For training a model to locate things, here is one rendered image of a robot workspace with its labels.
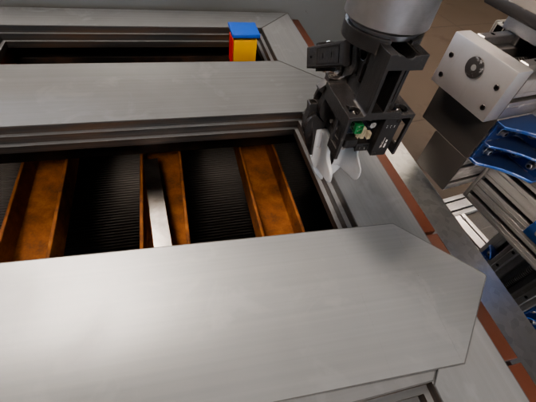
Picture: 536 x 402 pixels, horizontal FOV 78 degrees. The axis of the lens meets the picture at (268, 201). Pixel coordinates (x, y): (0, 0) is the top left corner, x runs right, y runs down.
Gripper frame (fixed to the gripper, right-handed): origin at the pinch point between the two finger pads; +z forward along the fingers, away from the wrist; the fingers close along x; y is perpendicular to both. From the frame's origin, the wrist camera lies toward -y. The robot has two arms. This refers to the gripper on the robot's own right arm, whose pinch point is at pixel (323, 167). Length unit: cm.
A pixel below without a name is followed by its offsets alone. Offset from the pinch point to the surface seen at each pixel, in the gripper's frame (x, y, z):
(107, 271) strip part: -28.0, 9.3, 3.6
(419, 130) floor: 125, -108, 89
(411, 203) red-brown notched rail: 15.5, 3.4, 6.5
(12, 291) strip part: -37.0, 10.0, 3.6
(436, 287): 9.1, 18.0, 3.5
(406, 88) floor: 141, -154, 89
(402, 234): 8.6, 10.3, 3.5
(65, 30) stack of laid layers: -40, -51, 5
